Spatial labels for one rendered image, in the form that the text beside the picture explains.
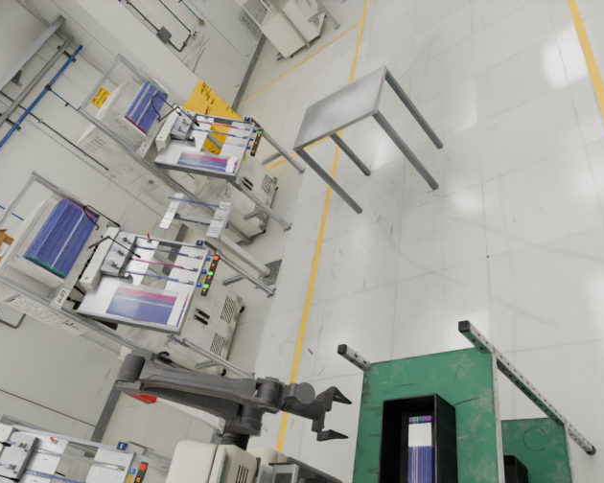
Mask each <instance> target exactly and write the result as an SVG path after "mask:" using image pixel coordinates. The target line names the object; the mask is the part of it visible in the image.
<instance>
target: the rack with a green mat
mask: <svg viewBox="0 0 604 483"><path fill-rule="evenodd" d="M458 331H459V332H460V333H461V334H462V335H463V336H465V337H466V338H467V339H468V340H469V341H470V342H471V343H472V344H473V345H474V347H468V348H462V349H455V350H449V351H444V352H437V353H431V354H425V355H419V356H408V357H401V358H395V359H390V360H383V361H377V362H370V361H368V360H367V359H366V358H364V357H363V356H361V355H360V354H358V353H357V352H356V351H354V350H353V349H351V348H350V347H349V346H347V345H346V344H340V345H337V353H338V354H339V355H341V356H342V357H344V358H345V359H347V360H348V361H350V362H351V363H352V364H354V365H355V366H357V367H358V368H360V369H361V370H362V371H363V378H362V388H361V396H360V414H359V423H358V432H357V442H356V450H355V460H354V468H353V478H352V483H378V466H379V450H380V434H381V417H382V400H388V399H395V398H402V397H410V396H418V395H426V394H433V393H436V394H438V395H439V396H440V397H442V398H443V399H444V400H445V401H447V402H448V403H450V404H451V405H452V406H454V407H455V423H456V450H457V476H458V483H505V480H504V466H503V455H515V456H516V457H517V458H518V460H520V461H521V462H522V463H523V464H524V465H526V467H527V470H528V473H527V477H528V483H576V482H575V475H574V469H573V463H572V456H571V450H570V443H569V437H570V438H571V439H572V440H573V441H574V442H575V443H576V444H577V445H578V446H579V447H580V448H581V449H582V450H584V451H585V452H586V453H587V454H588V455H595V453H596V449H595V447H594V446H593V445H592V444H591V443H590V442H589V441H588V440H587V439H586V438H585V437H584V436H583V435H582V434H581V433H580V432H579V431H578V430H577V429H576V428H575V427H574V426H573V425H572V424H571V423H570V422H569V421H568V420H567V419H566V418H565V417H564V416H563V415H562V414H561V413H560V412H559V411H558V410H557V409H556V408H555V407H554V406H553V405H552V404H551V403H550V402H549V401H548V400H547V399H546V398H545V397H544V396H543V395H542V394H541V393H540V392H539V391H538V390H537V389H536V388H535V387H534V386H533V385H532V384H531V383H530V382H529V381H528V380H527V379H526V378H525V377H524V376H523V375H522V374H521V373H520V372H519V371H518V369H517V368H516V367H515V366H514V365H513V364H512V363H511V362H510V361H509V360H508V359H507V358H506V357H505V356H504V355H503V354H502V353H501V352H500V351H499V350H498V349H497V348H496V347H495V346H494V345H493V344H492V343H491V342H490V341H489V340H488V339H487V338H486V337H485V336H484V335H483V334H482V333H481V332H480V331H479V330H478V329H477V328H476V327H475V326H474V325H473V324H472V323H471V322H470V321H469V320H463V321H458ZM497 368H498V369H499V370H500V371H501V372H502V373H503V374H504V375H505V376H506V377H508V378H509V379H510V380H511V381H512V382H513V383H514V384H515V385H516V386H517V387H518V388H519V389H520V390H521V391H522V392H523V393H524V394H525V395H526V396H527V397H528V398H529V399H530V400H531V401H533V402H534V403H535V404H536V405H537V406H538V407H539V408H540V409H541V410H542V411H543V412H544V413H545V414H546V415H547V417H538V418H521V419H505V420H501V419H500V411H499V385H498V370H497Z"/></svg>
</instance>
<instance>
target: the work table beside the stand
mask: <svg viewBox="0 0 604 483"><path fill-rule="evenodd" d="M384 79H385V80H386V81H387V82H388V84H389V85H390V86H391V88H392V89H393V90H394V92H395V93H396V94H397V96H398V97H399V98H400V100H401V101H402V102H403V104H404V105H405V106H406V108H407V109H408V111H409V112H410V113H411V115H412V116H413V117H414V119H415V120H416V121H417V123H418V124H419V125H420V127H421V128H422V129H423V130H424V131H425V132H426V134H427V135H428V136H429V138H430V139H431V141H432V142H433V143H434V145H435V146H436V147H437V149H438V150H440V149H442V148H443V143H442V142H441V141H440V139H439V138H438V137H437V135H436V134H435V133H434V131H433V130H432V128H431V127H430V125H429V124H428V123H427V121H426V120H425V119H424V117H423V116H422V115H421V113H420V112H419V110H418V109H417V108H416V106H415V105H414V104H413V102H412V101H411V100H410V98H409V97H408V96H407V94H406V92H405V91H404V90H403V88H402V87H401V86H400V84H399V83H398V82H397V81H396V80H395V79H394V77H393V76H392V74H391V73H390V72H389V70H388V69H387V68H386V66H385V65H384V66H382V67H381V68H379V69H377V70H375V71H373V72H371V73H370V74H368V75H366V76H364V77H362V78H360V79H359V80H356V81H354V82H352V83H350V84H349V85H347V86H345V87H343V88H341V89H339V90H338V91H337V92H335V93H333V94H331V95H329V96H328V97H326V98H324V99H322V100H320V101H318V102H317V103H314V104H312V105H310V106H308V107H307V109H306V112H305V115H304V118H303V121H302V124H301V127H300V128H299V131H298V134H297V137H296V140H295V143H294V145H293V148H292V149H293V150H294V151H295V152H296V153H297V154H298V155H299V156H300V157H301V158H302V159H303V160H304V161H305V162H306V163H307V164H308V165H309V166H310V167H311V168H312V169H313V170H314V171H315V172H316V173H317V174H318V175H319V176H320V177H321V178H322V179H323V180H324V181H325V182H326V183H327V184H328V185H329V186H330V187H331V188H332V189H333V190H334V191H335V192H336V193H337V194H338V195H339V196H340V197H341V198H342V199H343V200H344V201H345V202H346V203H347V204H348V205H349V206H350V207H351V208H352V209H353V210H354V211H355V212H356V213H357V214H361V213H362V209H361V207H360V206H359V205H358V203H357V202H356V201H355V200H354V199H353V198H351V197H350V196H349V195H348V194H347V193H346V192H345V191H344V190H343V189H342V188H341V187H340V186H339V185H338V184H337V183H336V182H335V181H334V179H333V178H332V177H331V176H330V175H328V174H327V173H326V172H325V171H324V170H323V169H322V168H321V167H320V166H319V165H318V164H317V163H316V162H315V161H314V160H313V159H312V158H311V157H310V155H309V154H308V153H306V152H305V151H304V150H303V148H305V147H306V146H308V145H310V144H313V143H315V142H317V141H319V140H321V139H323V138H325V137H327V136H330V137H331V138H332V139H333V140H334V142H335V143H336V144H337V145H338V146H339V147H340V148H341V149H342V150H343V151H344V153H345V154H346V155H347V156H348V157H349V158H350V159H351V160H352V161H353V162H354V163H355V164H356V166H357V167H358V168H359V169H360V170H361V171H362V172H363V173H364V174H365V175H366V176H368V175H370V173H371V172H370V171H369V169H368V168H367V167H366V166H365V165H364V164H363V163H362V162H361V161H360V159H359V158H358V157H357V156H356V155H355V154H354V153H353V152H352V151H351V149H350V148H349V147H348V146H347V145H346V144H345V143H344V142H343V141H342V140H341V138H340V137H339V136H338V135H337V134H336V132H338V131H340V130H342V129H344V128H346V127H349V126H351V125H353V124H355V123H357V122H359V121H361V120H363V119H365V118H368V117H370V116H373V118H374V119H375V120H376V121H377V123H378V124H379V125H380V126H381V127H382V129H383V130H384V131H385V133H386V134H387V135H388V136H389V137H390V139H391V140H392V141H393V142H394V144H395V145H396V146H397V147H398V148H399V150H400V151H401V152H402V153H403V155H404V156H405V157H406V158H407V160H408V161H409V162H410V163H411V164H412V166H413V167H414V168H415V169H416V171H417V172H418V173H420V174H421V176H422V177H423V178H424V179H425V181H426V182H427V183H428V184H429V185H430V187H431V188H432V189H433V190H437V189H438V186H439V185H438V183H437V182H436V181H435V180H434V178H433V177H432V176H431V175H430V173H429V172H428V171H427V169H426V168H425V167H424V166H423V164H422V163H421V162H420V161H419V159H418V158H417V157H416V156H415V154H414V153H413V152H412V151H411V149H410V148H409V147H408V146H407V144H406V143H405V142H404V140H403V139H402V138H401V137H400V136H399V134H398V133H397V132H396V131H395V129H394V128H393V127H392V126H391V124H390V123H389V122H388V121H387V120H386V118H385V117H384V116H383V114H382V113H381V112H380V110H379V109H378V107H379V103H380V98H381V95H382V91H383V83H384Z"/></svg>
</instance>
